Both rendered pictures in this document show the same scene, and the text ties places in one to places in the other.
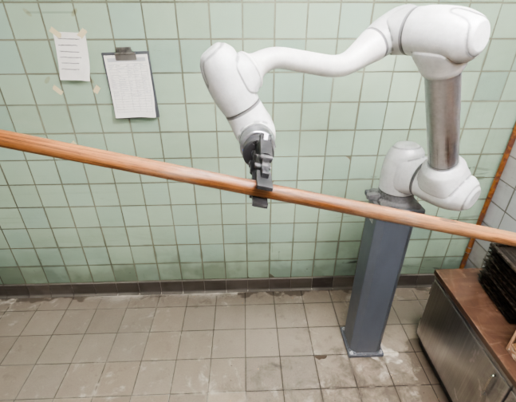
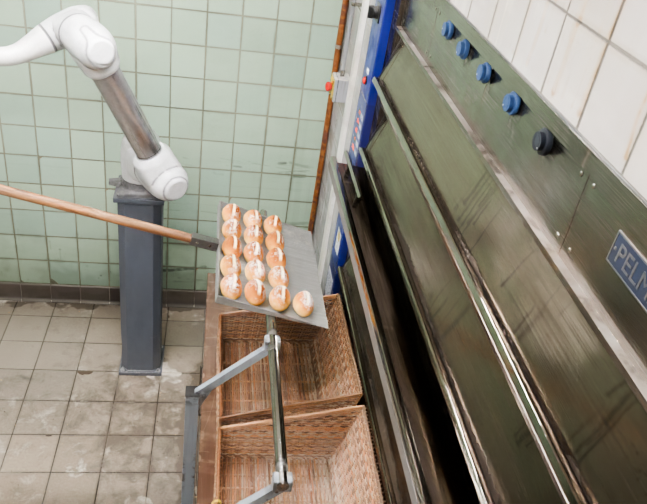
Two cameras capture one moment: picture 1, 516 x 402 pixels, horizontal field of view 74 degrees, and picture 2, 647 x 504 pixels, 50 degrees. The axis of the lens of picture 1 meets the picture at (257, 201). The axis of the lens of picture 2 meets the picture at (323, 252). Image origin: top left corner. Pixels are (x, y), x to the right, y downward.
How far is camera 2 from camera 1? 1.75 m
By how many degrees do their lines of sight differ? 9
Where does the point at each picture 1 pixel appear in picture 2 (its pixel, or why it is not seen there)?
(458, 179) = (155, 169)
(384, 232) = not seen: hidden behind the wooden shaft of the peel
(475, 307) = (219, 308)
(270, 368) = (17, 379)
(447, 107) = (114, 102)
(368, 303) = (127, 305)
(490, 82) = (287, 67)
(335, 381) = (90, 395)
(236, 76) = not seen: outside the picture
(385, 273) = (138, 269)
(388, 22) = (52, 23)
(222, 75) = not seen: outside the picture
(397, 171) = (126, 157)
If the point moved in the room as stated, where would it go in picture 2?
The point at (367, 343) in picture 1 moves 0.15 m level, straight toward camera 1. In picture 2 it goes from (138, 357) to (119, 376)
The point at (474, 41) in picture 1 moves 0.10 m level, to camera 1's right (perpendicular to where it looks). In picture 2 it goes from (93, 56) to (125, 60)
